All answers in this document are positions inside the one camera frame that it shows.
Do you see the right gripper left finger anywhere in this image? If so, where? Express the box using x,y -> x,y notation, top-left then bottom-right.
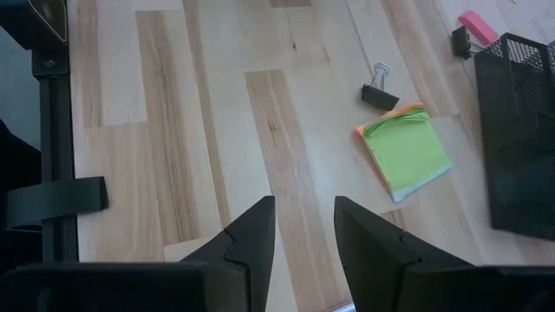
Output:
180,195 -> 277,312

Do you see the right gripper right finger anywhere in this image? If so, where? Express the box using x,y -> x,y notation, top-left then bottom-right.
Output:
333,195 -> 476,312

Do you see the green sticky note pad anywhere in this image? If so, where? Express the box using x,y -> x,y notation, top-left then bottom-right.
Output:
355,102 -> 454,204

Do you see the black binder clip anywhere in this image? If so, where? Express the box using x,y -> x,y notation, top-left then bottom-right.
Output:
451,25 -> 482,61
360,62 -> 401,112

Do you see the pink sticky note pad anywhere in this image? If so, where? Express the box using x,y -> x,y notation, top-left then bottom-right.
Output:
457,10 -> 500,48

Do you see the black mesh desk organizer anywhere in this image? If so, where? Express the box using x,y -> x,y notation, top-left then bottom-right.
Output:
473,32 -> 555,242

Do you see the black clamp bracket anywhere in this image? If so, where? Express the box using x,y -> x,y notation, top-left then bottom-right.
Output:
5,176 -> 110,230

